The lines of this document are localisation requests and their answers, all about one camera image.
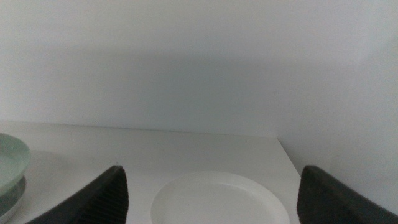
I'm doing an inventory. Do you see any mint green shallow bowl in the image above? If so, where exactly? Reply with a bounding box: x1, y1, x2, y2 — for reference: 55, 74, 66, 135
0, 133, 32, 198

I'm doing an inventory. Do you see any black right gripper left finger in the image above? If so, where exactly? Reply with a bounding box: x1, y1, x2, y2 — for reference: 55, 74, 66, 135
26, 164, 130, 224

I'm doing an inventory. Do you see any grey shallow bowl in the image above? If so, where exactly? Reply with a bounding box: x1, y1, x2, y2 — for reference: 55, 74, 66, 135
0, 175, 27, 224

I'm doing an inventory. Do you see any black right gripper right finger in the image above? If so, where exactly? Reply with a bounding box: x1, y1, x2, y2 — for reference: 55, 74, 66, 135
297, 164, 398, 224

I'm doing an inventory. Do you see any white shallow bowl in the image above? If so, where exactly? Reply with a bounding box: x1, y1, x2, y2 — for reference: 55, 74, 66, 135
150, 170, 291, 224

